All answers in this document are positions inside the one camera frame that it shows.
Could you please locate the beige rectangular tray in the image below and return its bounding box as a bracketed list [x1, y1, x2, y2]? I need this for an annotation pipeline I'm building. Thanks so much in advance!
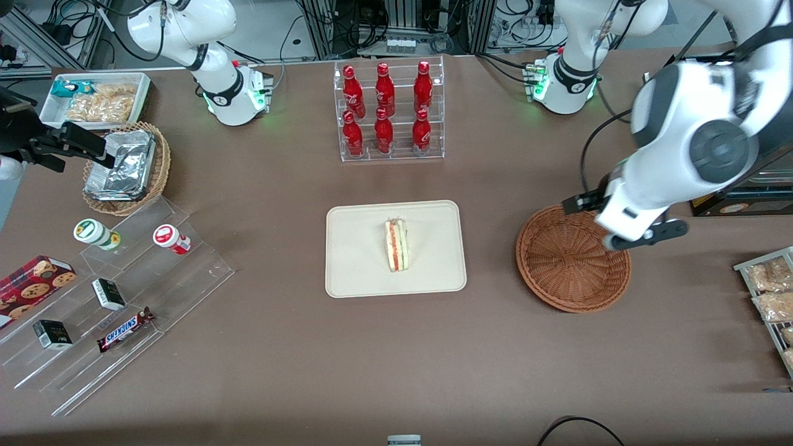
[325, 199, 467, 299]

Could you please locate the black looped cable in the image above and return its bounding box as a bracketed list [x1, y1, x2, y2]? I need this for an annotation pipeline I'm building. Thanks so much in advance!
[536, 416, 626, 446]

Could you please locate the small black carton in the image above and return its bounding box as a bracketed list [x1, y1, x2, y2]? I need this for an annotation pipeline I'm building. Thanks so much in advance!
[92, 278, 126, 311]
[33, 320, 73, 351]

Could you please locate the triangle sandwich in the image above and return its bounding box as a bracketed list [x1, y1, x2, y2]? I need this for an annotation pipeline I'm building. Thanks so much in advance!
[384, 217, 410, 273]

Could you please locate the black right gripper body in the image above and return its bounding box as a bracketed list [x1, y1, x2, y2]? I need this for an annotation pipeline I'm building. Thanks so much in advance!
[0, 87, 45, 159]

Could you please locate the white jar with red lid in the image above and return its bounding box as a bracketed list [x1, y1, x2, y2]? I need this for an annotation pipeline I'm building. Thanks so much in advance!
[153, 224, 192, 255]

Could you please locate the grey wire rack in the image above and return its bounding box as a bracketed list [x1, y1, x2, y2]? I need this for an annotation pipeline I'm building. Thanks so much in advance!
[734, 247, 793, 379]

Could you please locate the white power strip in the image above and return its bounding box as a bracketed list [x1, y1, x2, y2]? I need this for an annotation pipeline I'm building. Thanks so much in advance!
[494, 11, 562, 48]

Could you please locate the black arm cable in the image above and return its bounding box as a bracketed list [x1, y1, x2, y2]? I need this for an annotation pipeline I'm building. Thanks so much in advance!
[579, 108, 634, 198]

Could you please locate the light tan wicker basket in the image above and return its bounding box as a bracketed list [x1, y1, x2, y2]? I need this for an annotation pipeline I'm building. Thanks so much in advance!
[82, 121, 172, 217]

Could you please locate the clear acrylic stepped display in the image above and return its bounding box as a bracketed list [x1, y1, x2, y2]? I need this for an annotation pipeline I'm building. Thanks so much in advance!
[0, 196, 235, 417]

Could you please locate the clear acrylic bottle rack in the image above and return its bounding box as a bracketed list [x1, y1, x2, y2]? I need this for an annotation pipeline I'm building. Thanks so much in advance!
[333, 56, 445, 163]

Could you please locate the clear bag of crackers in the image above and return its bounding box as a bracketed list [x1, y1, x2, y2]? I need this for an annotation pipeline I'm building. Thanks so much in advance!
[92, 83, 138, 103]
[65, 96, 134, 123]

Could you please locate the brown round wicker basket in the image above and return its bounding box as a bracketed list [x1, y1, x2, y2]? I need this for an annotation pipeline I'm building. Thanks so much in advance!
[515, 204, 632, 313]

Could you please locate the black machine with yellow panel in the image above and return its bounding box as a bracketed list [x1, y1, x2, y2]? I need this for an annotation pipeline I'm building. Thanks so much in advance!
[644, 53, 793, 217]

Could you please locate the grey power strip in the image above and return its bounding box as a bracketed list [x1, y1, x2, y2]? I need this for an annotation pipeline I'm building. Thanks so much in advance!
[385, 36, 432, 55]

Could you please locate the Snickers chocolate bar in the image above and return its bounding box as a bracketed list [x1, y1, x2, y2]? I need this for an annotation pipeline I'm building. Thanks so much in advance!
[97, 307, 155, 353]

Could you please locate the teal snack packet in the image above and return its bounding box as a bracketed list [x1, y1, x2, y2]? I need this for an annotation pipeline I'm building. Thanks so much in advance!
[51, 80, 95, 99]

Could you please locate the white plastic bin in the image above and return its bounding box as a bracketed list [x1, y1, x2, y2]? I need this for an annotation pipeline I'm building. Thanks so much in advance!
[40, 72, 152, 129]

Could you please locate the white jar with green lid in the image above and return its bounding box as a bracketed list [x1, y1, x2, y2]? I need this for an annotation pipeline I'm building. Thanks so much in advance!
[74, 219, 121, 251]

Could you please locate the silver foil container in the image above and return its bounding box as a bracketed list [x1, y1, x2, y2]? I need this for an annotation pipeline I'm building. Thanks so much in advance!
[84, 162, 148, 203]
[104, 129, 156, 186]

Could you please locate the red plaid cookie box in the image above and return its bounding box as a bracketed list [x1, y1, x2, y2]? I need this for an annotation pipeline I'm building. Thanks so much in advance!
[0, 255, 77, 330]

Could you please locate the aluminium frame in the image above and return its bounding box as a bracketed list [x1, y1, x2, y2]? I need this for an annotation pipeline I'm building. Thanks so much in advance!
[0, 0, 110, 79]

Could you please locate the red cola bottle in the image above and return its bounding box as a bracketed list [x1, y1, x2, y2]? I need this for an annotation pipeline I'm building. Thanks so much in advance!
[375, 63, 396, 117]
[412, 109, 432, 155]
[343, 111, 364, 157]
[414, 61, 433, 113]
[374, 108, 394, 154]
[343, 65, 366, 120]

